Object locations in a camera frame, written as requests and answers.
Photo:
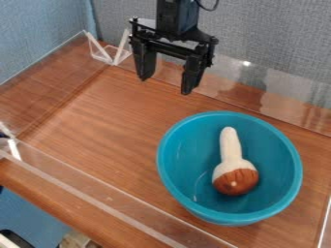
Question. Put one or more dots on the clear acrylic front barrier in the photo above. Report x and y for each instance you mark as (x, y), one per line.
(104, 197)

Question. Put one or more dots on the brown and white toy mushroom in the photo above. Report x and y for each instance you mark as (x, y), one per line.
(235, 175)

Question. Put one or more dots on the clear acrylic back barrier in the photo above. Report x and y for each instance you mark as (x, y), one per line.
(279, 95)

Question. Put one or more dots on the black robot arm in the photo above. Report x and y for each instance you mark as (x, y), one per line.
(178, 15)

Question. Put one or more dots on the blue plastic bowl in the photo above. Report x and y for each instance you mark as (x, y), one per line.
(188, 154)

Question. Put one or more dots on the clear acrylic barrier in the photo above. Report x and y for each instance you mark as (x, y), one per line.
(104, 197)
(279, 95)
(30, 52)

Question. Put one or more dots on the clear acrylic left barrier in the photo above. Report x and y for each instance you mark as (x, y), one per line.
(30, 52)

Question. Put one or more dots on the clear acrylic corner bracket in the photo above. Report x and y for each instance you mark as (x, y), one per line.
(110, 54)

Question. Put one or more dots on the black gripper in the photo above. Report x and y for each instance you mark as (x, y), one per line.
(194, 47)

